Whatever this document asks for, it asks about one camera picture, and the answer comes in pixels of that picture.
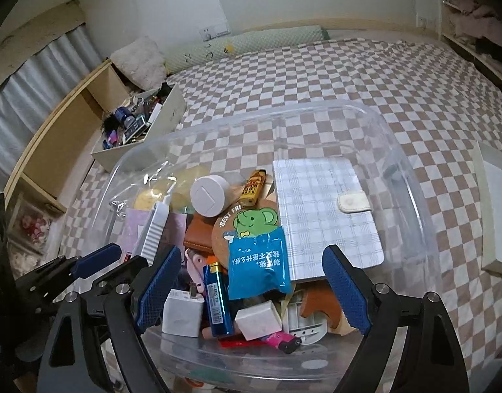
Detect green bolster pillow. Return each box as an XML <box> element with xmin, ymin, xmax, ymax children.
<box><xmin>163</xmin><ymin>26</ymin><xmax>329</xmax><ymax>75</ymax></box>

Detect pink plastic item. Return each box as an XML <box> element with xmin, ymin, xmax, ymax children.
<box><xmin>185</xmin><ymin>250</ymin><xmax>206</xmax><ymax>295</ymax></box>

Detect white fluffy pillow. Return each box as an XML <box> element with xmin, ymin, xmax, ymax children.
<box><xmin>109</xmin><ymin>36</ymin><xmax>167</xmax><ymax>91</ymax></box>

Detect white headboard panel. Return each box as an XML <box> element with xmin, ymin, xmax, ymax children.
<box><xmin>216</xmin><ymin>0</ymin><xmax>417</xmax><ymax>35</ymax></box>

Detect wall socket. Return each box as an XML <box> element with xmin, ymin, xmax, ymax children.
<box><xmin>198</xmin><ymin>25</ymin><xmax>231</xmax><ymax>42</ymax></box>

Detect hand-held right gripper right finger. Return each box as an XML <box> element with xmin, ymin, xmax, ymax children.
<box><xmin>322</xmin><ymin>245</ymin><xmax>470</xmax><ymax>393</ymax></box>

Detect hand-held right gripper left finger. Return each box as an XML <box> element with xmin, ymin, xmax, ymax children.
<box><xmin>36</xmin><ymin>246</ymin><xmax>182</xmax><ymax>393</ymax></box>

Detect grey curtain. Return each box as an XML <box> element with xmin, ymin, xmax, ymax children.
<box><xmin>0</xmin><ymin>25</ymin><xmax>104</xmax><ymax>189</ymax></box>

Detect brown wooden piece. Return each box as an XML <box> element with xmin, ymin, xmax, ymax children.
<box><xmin>298</xmin><ymin>280</ymin><xmax>345</xmax><ymax>330</ymax></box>

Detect white flat box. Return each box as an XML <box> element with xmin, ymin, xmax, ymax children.
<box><xmin>470</xmin><ymin>141</ymin><xmax>502</xmax><ymax>277</ymax></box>

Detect yellow lighter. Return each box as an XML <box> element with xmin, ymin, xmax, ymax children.
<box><xmin>239</xmin><ymin>170</ymin><xmax>268</xmax><ymax>209</ymax></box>

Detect checkered bedsheet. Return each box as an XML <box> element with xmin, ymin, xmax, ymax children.
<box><xmin>58</xmin><ymin>35</ymin><xmax>502</xmax><ymax>393</ymax></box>

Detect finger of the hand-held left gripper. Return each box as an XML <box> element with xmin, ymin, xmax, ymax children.
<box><xmin>13</xmin><ymin>242</ymin><xmax>122</xmax><ymax>304</ymax></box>
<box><xmin>85</xmin><ymin>256</ymin><xmax>147</xmax><ymax>317</ymax></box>

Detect grey plaid notebook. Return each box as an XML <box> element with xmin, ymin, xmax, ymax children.
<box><xmin>272</xmin><ymin>158</ymin><xmax>384</xmax><ymax>283</ymax></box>

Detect white storage box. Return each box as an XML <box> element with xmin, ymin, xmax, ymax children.
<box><xmin>90</xmin><ymin>83</ymin><xmax>187</xmax><ymax>173</ymax></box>

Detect clear plastic container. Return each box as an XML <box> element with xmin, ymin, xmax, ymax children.
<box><xmin>87</xmin><ymin>100</ymin><xmax>444</xmax><ymax>393</ymax></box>

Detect brown leather wallet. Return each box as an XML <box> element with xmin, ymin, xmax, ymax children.
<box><xmin>183</xmin><ymin>215</ymin><xmax>219</xmax><ymax>254</ymax></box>

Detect pink clothes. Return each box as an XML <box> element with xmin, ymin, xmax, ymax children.
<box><xmin>445</xmin><ymin>0</ymin><xmax>502</xmax><ymax>50</ymax></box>

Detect framed flower picture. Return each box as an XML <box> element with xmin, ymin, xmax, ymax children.
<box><xmin>5</xmin><ymin>194</ymin><xmax>57</xmax><ymax>254</ymax></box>

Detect wooden wall shelf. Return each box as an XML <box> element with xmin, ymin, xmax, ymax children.
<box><xmin>437</xmin><ymin>0</ymin><xmax>502</xmax><ymax>103</ymax></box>

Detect round green elephant coaster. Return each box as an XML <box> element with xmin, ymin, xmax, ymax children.
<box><xmin>212</xmin><ymin>207</ymin><xmax>284</xmax><ymax>263</ymax></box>

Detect wooden bedside bench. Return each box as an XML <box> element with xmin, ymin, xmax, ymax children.
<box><xmin>3</xmin><ymin>59</ymin><xmax>131</xmax><ymax>214</ymax></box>

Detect white round cap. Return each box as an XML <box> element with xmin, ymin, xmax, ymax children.
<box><xmin>190</xmin><ymin>175</ymin><xmax>231</xmax><ymax>217</ymax></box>

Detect white utility knife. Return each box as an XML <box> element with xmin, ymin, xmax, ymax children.
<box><xmin>130</xmin><ymin>196</ymin><xmax>172</xmax><ymax>267</ymax></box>

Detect pale purple card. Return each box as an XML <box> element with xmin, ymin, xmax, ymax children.
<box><xmin>122</xmin><ymin>208</ymin><xmax>188</xmax><ymax>254</ymax></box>

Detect yellow powder puff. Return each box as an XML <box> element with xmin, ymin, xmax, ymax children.
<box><xmin>134</xmin><ymin>188</ymin><xmax>165</xmax><ymax>214</ymax></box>

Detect pink lighter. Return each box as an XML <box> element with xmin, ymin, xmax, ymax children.
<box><xmin>261</xmin><ymin>331</ymin><xmax>303</xmax><ymax>355</ymax></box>

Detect blue packet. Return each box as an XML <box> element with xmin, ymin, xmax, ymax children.
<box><xmin>226</xmin><ymin>229</ymin><xmax>292</xmax><ymax>300</ymax></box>

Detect black fuzzy pompom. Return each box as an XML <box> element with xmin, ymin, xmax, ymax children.
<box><xmin>100</xmin><ymin>112</ymin><xmax>121</xmax><ymax>134</ymax></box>

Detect white charger plug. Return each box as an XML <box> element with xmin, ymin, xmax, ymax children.
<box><xmin>162</xmin><ymin>289</ymin><xmax>205</xmax><ymax>338</ymax></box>

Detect blue lighter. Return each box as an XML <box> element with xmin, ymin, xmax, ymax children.
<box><xmin>204</xmin><ymin>256</ymin><xmax>235</xmax><ymax>336</ymax></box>

